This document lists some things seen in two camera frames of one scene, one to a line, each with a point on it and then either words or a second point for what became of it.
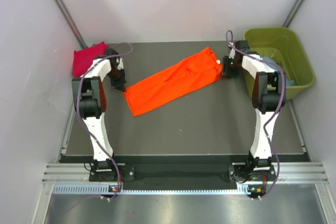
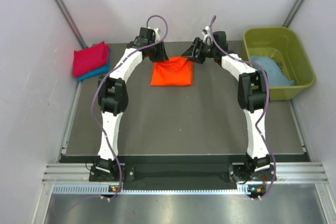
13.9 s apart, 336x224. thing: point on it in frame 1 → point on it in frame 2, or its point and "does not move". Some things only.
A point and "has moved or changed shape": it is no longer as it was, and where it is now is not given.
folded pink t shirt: [83, 57] does not move
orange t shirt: [192, 73] has moved or changed shape
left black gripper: [120, 84] → [161, 55]
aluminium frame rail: [287, 173] does not move
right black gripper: [226, 72] → [196, 56]
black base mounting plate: [239, 172] does not move
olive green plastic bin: [283, 45] does not move
